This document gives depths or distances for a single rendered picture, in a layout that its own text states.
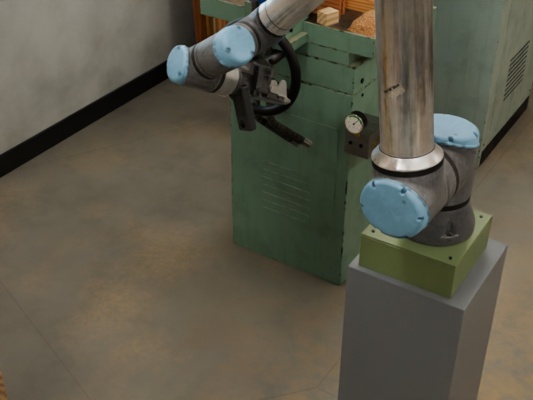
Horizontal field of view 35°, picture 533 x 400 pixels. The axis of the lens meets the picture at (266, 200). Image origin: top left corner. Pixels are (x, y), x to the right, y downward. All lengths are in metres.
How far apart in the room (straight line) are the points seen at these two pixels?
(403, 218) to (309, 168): 0.95
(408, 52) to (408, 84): 0.06
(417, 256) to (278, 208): 0.95
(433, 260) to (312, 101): 0.80
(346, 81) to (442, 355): 0.85
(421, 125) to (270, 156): 1.10
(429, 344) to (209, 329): 0.86
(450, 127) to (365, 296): 0.47
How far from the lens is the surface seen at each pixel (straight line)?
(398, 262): 2.03
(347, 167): 2.62
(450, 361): 2.11
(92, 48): 3.80
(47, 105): 3.68
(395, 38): 1.65
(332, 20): 2.47
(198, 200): 3.30
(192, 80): 2.01
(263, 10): 2.00
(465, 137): 1.90
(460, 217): 2.01
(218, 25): 4.00
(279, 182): 2.79
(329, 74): 2.51
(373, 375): 2.26
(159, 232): 3.14
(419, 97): 1.70
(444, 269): 1.98
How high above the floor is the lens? 1.83
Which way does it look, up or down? 34 degrees down
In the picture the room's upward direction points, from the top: straight up
